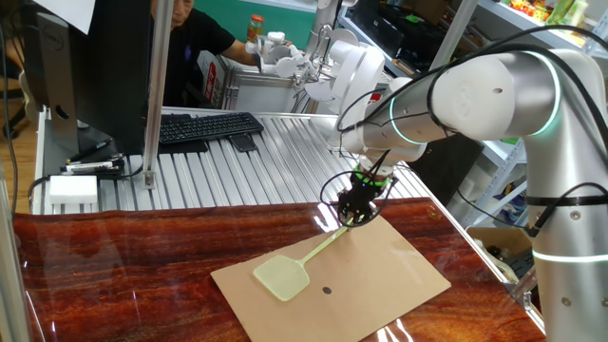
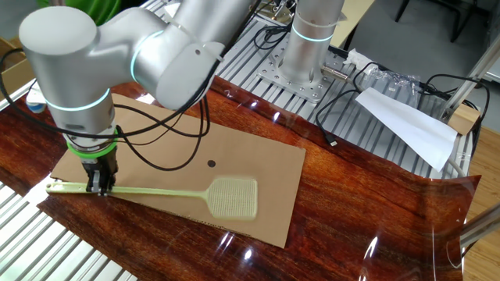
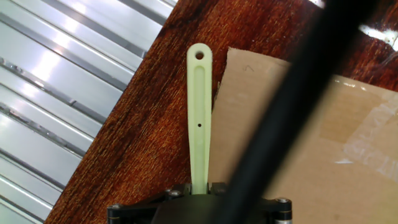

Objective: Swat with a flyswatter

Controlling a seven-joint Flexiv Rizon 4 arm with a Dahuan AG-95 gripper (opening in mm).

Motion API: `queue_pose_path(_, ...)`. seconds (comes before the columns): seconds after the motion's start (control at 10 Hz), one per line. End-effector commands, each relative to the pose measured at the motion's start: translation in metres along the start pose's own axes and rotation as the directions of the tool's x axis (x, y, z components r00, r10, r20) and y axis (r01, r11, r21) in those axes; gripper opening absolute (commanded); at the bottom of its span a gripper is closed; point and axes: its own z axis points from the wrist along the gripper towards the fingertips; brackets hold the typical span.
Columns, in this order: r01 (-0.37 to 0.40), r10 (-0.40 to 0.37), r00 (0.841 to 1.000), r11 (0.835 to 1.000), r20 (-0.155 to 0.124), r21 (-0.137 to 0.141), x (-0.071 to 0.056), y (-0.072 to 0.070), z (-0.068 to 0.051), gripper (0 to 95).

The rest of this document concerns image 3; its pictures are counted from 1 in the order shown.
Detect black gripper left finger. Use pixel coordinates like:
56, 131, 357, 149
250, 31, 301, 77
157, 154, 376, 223
106, 182, 192, 224

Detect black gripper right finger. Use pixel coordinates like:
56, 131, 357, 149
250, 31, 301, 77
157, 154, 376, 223
210, 182, 294, 224

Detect pale green plastic flyswatter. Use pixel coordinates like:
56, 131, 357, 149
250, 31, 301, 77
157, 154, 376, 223
186, 42, 214, 195

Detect glossy wood-grain table mat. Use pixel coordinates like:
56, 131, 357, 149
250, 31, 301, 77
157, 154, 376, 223
43, 0, 398, 224

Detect brown cardboard sheet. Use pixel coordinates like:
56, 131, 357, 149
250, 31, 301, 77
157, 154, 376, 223
208, 46, 398, 224

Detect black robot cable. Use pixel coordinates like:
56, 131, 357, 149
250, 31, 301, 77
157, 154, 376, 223
214, 0, 379, 224

